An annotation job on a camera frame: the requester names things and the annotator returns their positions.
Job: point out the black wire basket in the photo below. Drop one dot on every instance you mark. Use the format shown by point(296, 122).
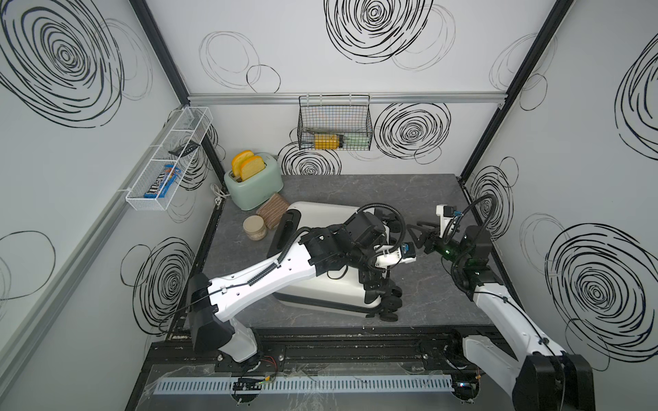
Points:
point(337, 114)

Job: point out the brown striped cloth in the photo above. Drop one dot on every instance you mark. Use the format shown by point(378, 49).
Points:
point(273, 210)

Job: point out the mint green toaster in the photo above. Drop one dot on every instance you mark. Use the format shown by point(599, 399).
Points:
point(258, 189)

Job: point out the white slotted cable duct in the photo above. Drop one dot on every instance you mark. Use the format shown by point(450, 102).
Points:
point(304, 384)

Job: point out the yellow toast slice back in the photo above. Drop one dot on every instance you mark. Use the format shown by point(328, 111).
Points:
point(238, 160)

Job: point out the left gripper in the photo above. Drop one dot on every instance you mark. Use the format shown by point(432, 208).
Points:
point(378, 287)

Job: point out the white hard-shell suitcase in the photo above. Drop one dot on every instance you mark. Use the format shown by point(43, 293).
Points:
point(336, 291)

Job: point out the white wire shelf basket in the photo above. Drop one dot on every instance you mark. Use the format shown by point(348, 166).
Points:
point(189, 123)

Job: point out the black remote in shelf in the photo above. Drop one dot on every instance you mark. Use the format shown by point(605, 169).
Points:
point(184, 150)

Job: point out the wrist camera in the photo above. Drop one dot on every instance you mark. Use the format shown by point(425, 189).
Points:
point(446, 215)
point(404, 255)

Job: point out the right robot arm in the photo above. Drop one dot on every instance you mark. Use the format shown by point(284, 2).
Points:
point(539, 374)

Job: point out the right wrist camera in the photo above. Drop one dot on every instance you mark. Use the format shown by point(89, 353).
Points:
point(446, 215)

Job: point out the yellow toast slice front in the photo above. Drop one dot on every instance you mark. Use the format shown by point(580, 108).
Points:
point(251, 167)

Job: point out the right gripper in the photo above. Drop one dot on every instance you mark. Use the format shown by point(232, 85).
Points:
point(427, 234)

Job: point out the yellow toast slice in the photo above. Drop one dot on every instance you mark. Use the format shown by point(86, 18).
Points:
point(238, 160)
point(251, 167)

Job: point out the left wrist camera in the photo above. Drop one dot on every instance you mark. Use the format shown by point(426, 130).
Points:
point(404, 255)

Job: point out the yellow item in basket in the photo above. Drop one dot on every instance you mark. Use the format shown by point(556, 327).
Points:
point(327, 142)

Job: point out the green item in basket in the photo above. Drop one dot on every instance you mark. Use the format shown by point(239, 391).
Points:
point(356, 142)

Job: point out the blue candy packet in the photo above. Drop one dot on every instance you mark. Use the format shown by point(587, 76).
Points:
point(162, 182)

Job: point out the beige round jar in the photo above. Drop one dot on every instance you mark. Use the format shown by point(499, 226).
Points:
point(255, 228)

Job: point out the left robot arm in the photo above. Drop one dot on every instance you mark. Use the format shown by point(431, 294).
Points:
point(213, 303)

